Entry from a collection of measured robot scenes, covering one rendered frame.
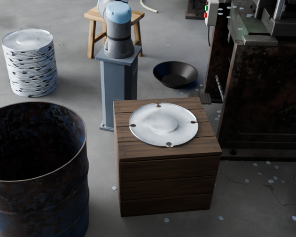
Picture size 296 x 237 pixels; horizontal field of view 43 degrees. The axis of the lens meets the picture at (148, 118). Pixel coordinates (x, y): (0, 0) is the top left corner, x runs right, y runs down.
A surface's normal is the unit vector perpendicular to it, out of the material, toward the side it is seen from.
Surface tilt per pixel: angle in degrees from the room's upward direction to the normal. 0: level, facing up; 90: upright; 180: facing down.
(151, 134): 0
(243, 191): 0
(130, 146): 0
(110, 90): 90
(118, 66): 90
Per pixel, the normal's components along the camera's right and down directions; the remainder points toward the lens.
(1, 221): -0.32, 0.60
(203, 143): 0.04, -0.79
